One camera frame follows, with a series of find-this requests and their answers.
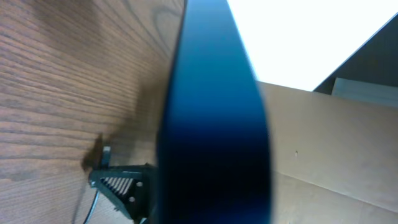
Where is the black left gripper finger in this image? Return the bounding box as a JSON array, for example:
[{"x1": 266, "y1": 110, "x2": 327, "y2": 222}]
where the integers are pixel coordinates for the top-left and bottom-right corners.
[{"x1": 89, "y1": 164, "x2": 157, "y2": 223}]

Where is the blue Galaxy smartphone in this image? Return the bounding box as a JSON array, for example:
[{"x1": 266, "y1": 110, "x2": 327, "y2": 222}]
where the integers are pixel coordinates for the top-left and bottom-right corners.
[{"x1": 157, "y1": 1, "x2": 272, "y2": 224}]

